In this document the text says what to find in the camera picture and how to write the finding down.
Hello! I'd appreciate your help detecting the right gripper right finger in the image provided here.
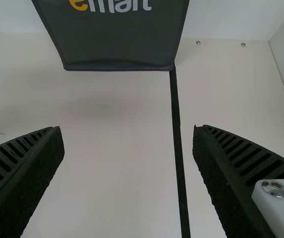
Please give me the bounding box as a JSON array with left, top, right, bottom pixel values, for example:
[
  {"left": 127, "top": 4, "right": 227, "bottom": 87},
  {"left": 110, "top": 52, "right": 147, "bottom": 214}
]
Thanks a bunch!
[{"left": 192, "top": 123, "right": 284, "bottom": 238}]

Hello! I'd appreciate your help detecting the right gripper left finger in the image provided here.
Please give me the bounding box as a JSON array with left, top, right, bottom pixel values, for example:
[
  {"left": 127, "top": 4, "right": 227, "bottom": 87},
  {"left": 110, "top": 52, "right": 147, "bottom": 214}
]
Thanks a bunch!
[{"left": 0, "top": 125, "right": 66, "bottom": 238}]

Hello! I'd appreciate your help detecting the black strip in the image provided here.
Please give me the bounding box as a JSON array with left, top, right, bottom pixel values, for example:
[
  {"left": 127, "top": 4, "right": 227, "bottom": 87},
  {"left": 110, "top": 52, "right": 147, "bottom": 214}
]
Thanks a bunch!
[{"left": 169, "top": 63, "right": 192, "bottom": 238}]

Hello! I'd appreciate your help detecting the dark grey bag with straps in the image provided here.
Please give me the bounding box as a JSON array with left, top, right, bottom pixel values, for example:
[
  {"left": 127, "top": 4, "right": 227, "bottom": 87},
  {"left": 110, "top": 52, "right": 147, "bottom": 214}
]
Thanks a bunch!
[{"left": 31, "top": 0, "right": 190, "bottom": 72}]

